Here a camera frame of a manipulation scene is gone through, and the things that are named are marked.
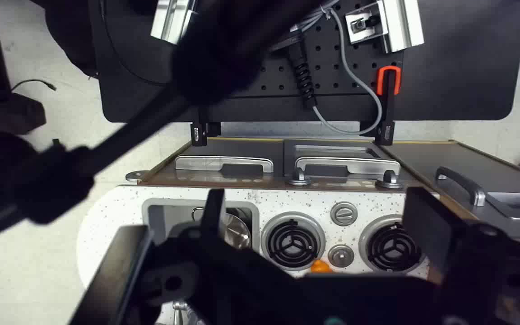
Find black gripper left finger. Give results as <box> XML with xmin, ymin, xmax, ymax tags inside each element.
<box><xmin>199</xmin><ymin>185</ymin><xmax>228</xmax><ymax>248</ymax></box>

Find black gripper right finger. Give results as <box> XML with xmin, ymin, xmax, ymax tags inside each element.
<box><xmin>401</xmin><ymin>185</ymin><xmax>473</xmax><ymax>261</ymax></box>

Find orange toy food piece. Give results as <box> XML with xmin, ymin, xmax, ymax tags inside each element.
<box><xmin>309</xmin><ymin>257</ymin><xmax>334</xmax><ymax>276</ymax></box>

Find grey toy sink basin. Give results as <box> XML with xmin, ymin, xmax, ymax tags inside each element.
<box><xmin>141</xmin><ymin>198</ymin><xmax>262</xmax><ymax>256</ymax></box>

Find black coil burner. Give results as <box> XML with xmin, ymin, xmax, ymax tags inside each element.
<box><xmin>360</xmin><ymin>216</ymin><xmax>427</xmax><ymax>274</ymax></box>
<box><xmin>262</xmin><ymin>211</ymin><xmax>325</xmax><ymax>272</ymax></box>

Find grey knob with grip bar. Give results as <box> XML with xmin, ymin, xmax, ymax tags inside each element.
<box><xmin>329</xmin><ymin>200</ymin><xmax>360</xmax><ymax>227</ymax></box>

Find wooden toy kitchen unit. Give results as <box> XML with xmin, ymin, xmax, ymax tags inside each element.
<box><xmin>76</xmin><ymin>133</ymin><xmax>520</xmax><ymax>292</ymax></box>

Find black perforated base board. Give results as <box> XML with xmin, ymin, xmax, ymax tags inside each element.
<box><xmin>98</xmin><ymin>0</ymin><xmax>520</xmax><ymax>122</ymax></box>

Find grey door handle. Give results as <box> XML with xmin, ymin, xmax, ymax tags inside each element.
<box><xmin>434</xmin><ymin>164</ymin><xmax>520</xmax><ymax>225</ymax></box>
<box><xmin>293</xmin><ymin>155</ymin><xmax>390</xmax><ymax>180</ymax></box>
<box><xmin>174</xmin><ymin>153</ymin><xmax>277</xmax><ymax>178</ymax></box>

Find black ribbed cable sleeve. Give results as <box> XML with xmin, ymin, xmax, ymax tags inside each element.
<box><xmin>286</xmin><ymin>32</ymin><xmax>322</xmax><ymax>113</ymax></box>

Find thin grey cable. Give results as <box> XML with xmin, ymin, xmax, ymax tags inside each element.
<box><xmin>311</xmin><ymin>3</ymin><xmax>387</xmax><ymax>137</ymax></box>

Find aluminium extrusion rail with bracket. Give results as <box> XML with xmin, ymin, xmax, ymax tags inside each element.
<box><xmin>343</xmin><ymin>0</ymin><xmax>427</xmax><ymax>53</ymax></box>

